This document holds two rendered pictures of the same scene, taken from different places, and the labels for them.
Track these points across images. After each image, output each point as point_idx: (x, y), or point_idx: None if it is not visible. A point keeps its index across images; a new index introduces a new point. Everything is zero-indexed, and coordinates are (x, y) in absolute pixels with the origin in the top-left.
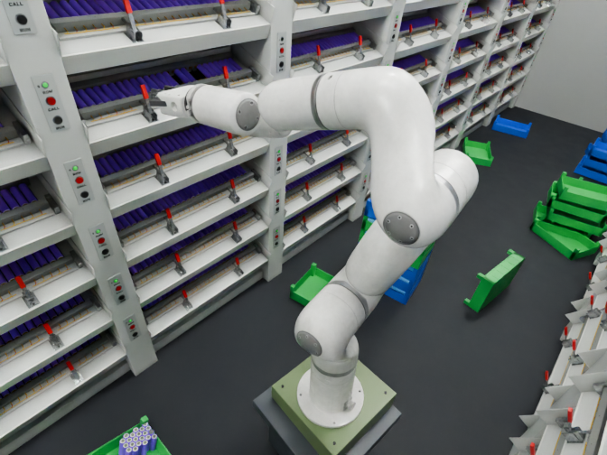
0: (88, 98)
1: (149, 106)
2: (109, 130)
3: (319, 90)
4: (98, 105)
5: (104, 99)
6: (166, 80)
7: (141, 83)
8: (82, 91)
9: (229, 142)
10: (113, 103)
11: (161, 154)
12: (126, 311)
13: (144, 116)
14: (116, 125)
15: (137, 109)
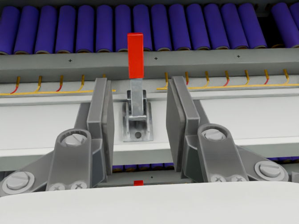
0: (22, 33)
1: (137, 101)
2: (11, 132)
3: None
4: (23, 56)
5: (56, 43)
6: (238, 28)
7: (172, 21)
8: (28, 12)
9: None
10: (61, 60)
11: (166, 164)
12: None
13: (123, 114)
14: (41, 120)
15: (123, 88)
